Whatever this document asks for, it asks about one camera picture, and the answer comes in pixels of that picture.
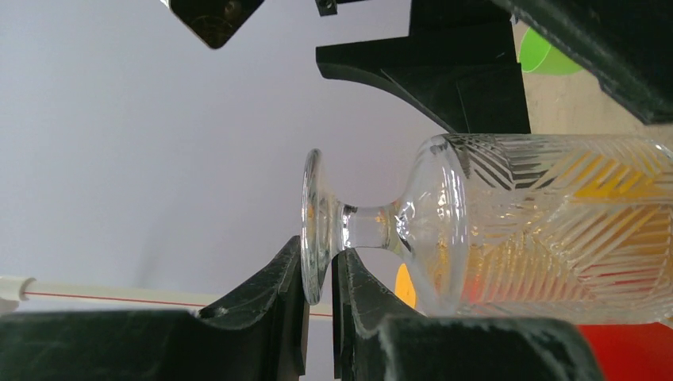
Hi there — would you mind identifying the white pvc pipe frame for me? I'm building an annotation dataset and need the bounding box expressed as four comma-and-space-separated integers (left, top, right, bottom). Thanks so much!
0, 275, 335, 319

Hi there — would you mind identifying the red plastic goblet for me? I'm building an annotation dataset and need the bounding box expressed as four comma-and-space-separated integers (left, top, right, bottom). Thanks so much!
579, 323, 672, 381

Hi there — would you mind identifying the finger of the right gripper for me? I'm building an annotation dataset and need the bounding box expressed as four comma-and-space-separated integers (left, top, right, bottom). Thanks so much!
497, 0, 672, 125
315, 1, 531, 134

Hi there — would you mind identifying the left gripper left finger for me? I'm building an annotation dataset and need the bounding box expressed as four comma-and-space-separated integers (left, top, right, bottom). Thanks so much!
1, 237, 309, 380

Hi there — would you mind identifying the green plastic cup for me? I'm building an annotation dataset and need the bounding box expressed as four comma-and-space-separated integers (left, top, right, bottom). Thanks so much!
518, 28, 583, 76

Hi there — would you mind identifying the yellow plastic goblet front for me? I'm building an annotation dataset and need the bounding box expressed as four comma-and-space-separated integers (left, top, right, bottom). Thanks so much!
394, 264, 417, 309

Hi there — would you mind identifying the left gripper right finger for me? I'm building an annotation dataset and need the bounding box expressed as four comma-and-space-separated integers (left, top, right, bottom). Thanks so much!
332, 249, 603, 380

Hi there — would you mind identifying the clear glass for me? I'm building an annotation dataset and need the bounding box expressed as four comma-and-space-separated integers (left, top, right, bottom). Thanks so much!
301, 133, 672, 325

